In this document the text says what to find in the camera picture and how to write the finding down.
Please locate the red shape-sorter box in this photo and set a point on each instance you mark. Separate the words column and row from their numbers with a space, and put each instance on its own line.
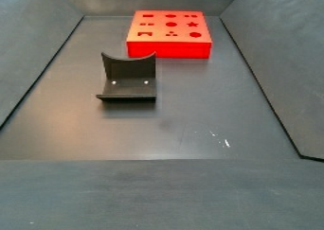
column 171, row 33

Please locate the black curved holder bracket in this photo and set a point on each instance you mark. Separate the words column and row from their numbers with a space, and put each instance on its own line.
column 131, row 78

